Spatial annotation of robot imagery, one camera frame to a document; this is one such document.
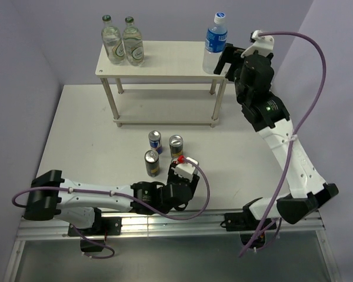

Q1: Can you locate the plastic water bottle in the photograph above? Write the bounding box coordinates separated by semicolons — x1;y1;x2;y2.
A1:
202;12;228;74

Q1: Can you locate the black gold can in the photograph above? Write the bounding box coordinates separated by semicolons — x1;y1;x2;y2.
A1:
144;150;159;177
169;135;184;157

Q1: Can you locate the blue red bull can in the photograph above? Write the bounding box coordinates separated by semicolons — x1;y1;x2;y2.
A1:
148;130;162;155

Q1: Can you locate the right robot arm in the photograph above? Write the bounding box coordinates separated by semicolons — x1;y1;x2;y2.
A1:
214;43;338;229

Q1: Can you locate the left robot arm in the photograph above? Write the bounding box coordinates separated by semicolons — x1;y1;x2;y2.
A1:
24;162;199;235

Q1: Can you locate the white two-tier shelf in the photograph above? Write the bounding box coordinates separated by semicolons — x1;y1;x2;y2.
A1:
95;41;227;127

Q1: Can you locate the right glass bottle green cap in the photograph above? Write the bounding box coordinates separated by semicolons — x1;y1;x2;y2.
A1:
122;16;144;66

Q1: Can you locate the glass bottle green cap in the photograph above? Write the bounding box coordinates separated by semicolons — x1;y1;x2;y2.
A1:
122;16;144;66
101;15;125;64

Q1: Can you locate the left glass bottle green cap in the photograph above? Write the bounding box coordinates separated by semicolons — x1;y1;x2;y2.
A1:
101;15;125;64

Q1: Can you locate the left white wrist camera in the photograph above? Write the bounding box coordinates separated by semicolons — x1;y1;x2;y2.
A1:
175;156;199;182

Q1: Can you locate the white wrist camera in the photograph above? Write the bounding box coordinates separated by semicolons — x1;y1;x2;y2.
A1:
241;30;274;58
175;156;199;182

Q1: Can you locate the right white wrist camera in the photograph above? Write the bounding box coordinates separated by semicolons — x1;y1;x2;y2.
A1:
241;30;274;58

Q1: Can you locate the aluminium front rail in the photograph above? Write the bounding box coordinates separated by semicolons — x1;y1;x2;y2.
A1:
16;210;326;241

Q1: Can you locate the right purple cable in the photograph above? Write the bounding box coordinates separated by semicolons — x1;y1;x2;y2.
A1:
238;30;326;258

